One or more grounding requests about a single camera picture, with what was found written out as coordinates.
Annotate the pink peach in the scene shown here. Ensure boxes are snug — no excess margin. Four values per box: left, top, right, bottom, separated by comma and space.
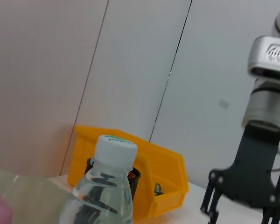
0, 193, 14, 224

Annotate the yellow plastic bin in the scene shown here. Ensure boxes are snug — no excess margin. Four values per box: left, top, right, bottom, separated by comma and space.
68, 125, 190, 220

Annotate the green plastic scrap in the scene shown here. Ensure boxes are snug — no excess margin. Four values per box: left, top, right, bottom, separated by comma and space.
154, 183, 164, 196

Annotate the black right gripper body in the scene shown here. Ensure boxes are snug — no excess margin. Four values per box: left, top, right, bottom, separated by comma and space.
207, 125, 280, 210

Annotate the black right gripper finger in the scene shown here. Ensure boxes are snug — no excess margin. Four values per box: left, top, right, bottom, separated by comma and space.
260, 207, 280, 224
200, 183, 222, 224

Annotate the small grey wall sticker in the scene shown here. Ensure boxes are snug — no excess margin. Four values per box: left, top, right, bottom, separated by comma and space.
218, 99, 231, 109

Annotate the black mesh pen holder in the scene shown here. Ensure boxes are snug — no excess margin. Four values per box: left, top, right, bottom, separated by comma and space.
84, 157, 142, 202

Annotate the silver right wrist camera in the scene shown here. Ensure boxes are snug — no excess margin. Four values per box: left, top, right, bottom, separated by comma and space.
247, 35, 280, 83

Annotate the clear green-label water bottle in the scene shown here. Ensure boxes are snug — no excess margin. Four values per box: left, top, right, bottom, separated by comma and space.
57, 134, 139, 224

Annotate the green glass fruit plate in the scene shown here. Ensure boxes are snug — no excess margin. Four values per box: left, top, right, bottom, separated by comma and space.
0, 167, 73, 224

